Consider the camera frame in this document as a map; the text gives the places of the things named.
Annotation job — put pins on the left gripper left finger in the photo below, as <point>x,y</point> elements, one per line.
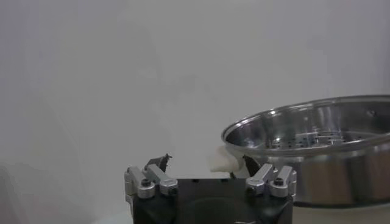
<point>152,182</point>

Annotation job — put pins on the stainless steel steamer basket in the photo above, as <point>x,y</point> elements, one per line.
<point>335,179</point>

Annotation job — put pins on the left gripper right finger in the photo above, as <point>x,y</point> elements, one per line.
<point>274,182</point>

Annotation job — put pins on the cream electric cooker pot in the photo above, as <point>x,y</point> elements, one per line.
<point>224,162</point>

